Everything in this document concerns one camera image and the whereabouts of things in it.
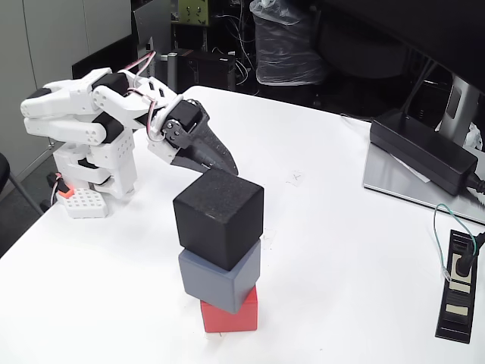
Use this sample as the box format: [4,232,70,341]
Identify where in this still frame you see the grey cube block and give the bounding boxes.
[177,239,262,315]

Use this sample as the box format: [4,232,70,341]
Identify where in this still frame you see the black chair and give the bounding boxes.
[0,152,45,217]

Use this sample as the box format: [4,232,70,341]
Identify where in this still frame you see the silver monitor base plate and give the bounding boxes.
[362,142,485,224]

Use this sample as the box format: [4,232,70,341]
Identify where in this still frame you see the crumpled white plastic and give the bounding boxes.
[464,123,485,151]

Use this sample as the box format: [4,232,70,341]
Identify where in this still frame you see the black adapter power cord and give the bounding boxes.
[462,170,485,209]

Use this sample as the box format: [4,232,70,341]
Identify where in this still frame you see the black power strip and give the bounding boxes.
[434,229,477,345]

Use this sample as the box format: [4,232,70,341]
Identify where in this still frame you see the black plug with cable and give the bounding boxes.
[452,231,485,278]

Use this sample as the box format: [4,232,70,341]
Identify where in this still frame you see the clear tape marker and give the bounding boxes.
[263,227,278,251]

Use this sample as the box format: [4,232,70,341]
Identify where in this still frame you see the white perforated table clamp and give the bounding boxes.
[62,187,111,220]

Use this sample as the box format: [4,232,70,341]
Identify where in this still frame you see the black cube block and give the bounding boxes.
[173,168,264,272]

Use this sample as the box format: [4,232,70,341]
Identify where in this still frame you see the red cube block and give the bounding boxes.
[199,286,259,334]

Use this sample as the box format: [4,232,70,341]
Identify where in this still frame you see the silver monitor stand column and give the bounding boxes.
[435,71,480,147]

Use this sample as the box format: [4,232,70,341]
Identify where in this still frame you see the red white black servo cable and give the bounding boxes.
[127,86,167,144]

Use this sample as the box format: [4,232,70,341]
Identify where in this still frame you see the black monitor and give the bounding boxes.
[318,0,485,92]

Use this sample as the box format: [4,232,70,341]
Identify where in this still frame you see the green ground wire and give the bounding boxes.
[433,203,479,284]

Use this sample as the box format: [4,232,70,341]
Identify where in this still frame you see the black flat panel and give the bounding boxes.
[71,36,134,77]

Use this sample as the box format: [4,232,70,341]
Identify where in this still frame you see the black desktop computer case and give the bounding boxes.
[177,48,239,92]

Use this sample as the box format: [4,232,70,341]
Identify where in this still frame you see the green circuit board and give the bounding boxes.
[177,0,209,27]

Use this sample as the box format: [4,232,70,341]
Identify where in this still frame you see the orange connector with cable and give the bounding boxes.
[47,172,74,209]

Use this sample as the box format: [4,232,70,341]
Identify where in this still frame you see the black power adapter brick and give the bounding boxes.
[369,108,479,196]

